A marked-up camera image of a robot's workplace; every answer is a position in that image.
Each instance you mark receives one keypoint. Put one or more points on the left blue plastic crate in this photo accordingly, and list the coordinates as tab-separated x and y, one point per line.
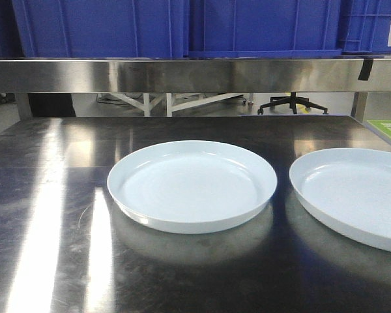
101	29

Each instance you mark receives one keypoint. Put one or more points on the stainless steel shelf rail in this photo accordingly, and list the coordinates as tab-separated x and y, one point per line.
193	75

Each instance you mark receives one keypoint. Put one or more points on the person in dark trousers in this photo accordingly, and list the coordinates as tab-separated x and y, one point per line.
51	105

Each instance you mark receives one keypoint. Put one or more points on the black tape strip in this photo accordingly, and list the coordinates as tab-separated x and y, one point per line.
366	69

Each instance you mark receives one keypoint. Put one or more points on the blue plastic crate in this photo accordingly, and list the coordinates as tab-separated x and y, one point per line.
364	27
101	29
263	29

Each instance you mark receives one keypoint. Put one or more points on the left steel shelf post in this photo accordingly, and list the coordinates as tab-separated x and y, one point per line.
23	105

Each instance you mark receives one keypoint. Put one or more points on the middle blue plastic crate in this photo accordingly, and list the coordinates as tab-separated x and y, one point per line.
263	29

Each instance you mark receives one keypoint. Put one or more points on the black office chair base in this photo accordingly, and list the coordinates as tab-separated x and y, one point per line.
292	100

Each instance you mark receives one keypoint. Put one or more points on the light blue plate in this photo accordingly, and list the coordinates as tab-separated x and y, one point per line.
348	190
192	186

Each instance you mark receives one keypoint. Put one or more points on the right steel shelf post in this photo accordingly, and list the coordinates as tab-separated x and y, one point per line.
359	105

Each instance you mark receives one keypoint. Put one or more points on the right blue plastic crate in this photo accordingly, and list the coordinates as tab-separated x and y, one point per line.
364	27

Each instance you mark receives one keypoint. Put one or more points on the steel shelf post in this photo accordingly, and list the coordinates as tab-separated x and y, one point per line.
23	105
359	105

